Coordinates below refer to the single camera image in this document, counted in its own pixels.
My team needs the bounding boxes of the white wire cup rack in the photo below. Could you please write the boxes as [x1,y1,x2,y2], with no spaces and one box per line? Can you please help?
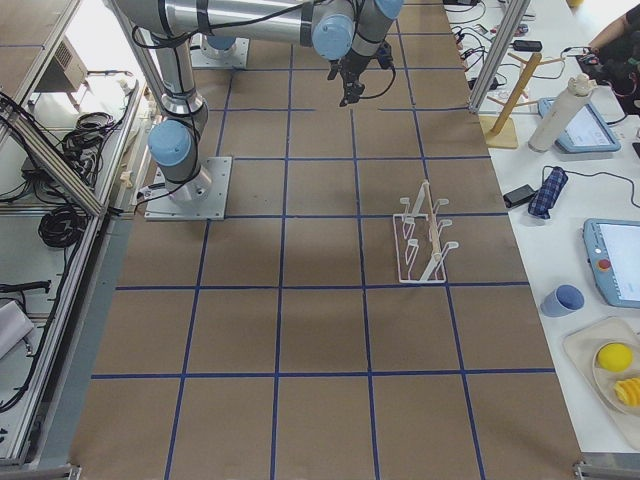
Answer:
[392,180,459,285]

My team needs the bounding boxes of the coiled black cables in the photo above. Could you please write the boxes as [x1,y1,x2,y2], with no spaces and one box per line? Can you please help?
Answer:
[38,205,87,250]

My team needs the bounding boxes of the yellow lemon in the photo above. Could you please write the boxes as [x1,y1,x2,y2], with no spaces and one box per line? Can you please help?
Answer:
[596,342,633,372]

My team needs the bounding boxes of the wooden mug tree stand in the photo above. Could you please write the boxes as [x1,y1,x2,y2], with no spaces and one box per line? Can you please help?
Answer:
[479,52,564,149]

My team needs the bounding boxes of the black power adapter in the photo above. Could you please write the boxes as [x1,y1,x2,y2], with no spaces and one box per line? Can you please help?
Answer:
[503,184,537,209]

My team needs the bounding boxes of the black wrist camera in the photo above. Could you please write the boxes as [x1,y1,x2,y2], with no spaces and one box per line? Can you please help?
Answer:
[375,41,395,70]

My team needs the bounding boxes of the far blue teach pendant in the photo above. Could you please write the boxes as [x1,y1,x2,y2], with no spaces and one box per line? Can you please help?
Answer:
[555,103,621,154]

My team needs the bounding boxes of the blue teach pendant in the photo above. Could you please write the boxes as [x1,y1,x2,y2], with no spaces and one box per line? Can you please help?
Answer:
[555,103,621,154]
[582,218,639,309]

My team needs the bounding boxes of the blue cup on side table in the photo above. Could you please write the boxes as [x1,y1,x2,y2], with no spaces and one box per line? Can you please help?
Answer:
[540,284,585,318]

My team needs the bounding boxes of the folded plaid umbrella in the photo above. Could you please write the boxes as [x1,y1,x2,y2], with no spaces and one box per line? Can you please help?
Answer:
[528,167,568,220]

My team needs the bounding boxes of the near blue teach pendant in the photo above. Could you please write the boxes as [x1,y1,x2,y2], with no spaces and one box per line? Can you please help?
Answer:
[582,218,639,309]

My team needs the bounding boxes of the seated person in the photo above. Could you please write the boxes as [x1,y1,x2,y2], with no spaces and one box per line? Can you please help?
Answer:
[588,5,639,115]

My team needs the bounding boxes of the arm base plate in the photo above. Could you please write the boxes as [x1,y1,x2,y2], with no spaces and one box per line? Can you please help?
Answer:
[141,156,232,221]
[190,35,250,70]

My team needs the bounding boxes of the aluminium frame post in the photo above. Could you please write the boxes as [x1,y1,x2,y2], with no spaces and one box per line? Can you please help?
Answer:
[469,0,530,113]

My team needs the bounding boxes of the beige tray with fruit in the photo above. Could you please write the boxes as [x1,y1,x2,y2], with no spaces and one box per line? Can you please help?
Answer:
[563,317,639,417]

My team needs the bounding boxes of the sliced yellow fruit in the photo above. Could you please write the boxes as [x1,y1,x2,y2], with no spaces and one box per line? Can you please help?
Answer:
[614,377,640,407]

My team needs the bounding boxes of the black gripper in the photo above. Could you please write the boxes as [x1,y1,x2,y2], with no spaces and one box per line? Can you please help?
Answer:
[327,49,371,107]

